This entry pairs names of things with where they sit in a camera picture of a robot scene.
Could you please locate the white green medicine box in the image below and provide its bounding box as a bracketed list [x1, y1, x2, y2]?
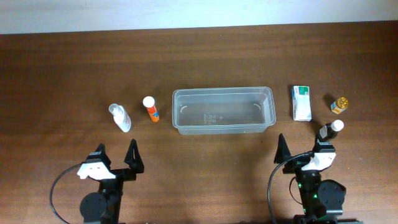
[292, 85, 312, 121]

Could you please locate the white spray bottle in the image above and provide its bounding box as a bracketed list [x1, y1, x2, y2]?
[109, 103, 131, 133]

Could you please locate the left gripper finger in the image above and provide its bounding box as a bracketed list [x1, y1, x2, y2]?
[124, 139, 144, 174]
[86, 143, 111, 170]

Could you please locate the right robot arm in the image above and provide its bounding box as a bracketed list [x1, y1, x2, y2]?
[271, 134, 346, 223]

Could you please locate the clear plastic container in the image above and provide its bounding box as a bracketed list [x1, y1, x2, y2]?
[172, 86, 276, 135]

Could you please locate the right black cable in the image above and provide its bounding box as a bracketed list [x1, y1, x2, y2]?
[267, 151, 314, 224]

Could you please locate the small jar gold lid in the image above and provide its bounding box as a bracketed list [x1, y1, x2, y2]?
[331, 97, 348, 114]

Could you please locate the orange tube white cap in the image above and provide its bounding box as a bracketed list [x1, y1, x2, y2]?
[142, 96, 159, 122]

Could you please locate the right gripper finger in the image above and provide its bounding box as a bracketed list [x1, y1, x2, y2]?
[313, 133, 335, 153]
[274, 133, 292, 164]

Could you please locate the dark bottle white cap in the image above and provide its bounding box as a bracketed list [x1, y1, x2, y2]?
[316, 119, 345, 142]

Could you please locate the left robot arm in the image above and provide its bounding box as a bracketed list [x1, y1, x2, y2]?
[77, 139, 144, 224]

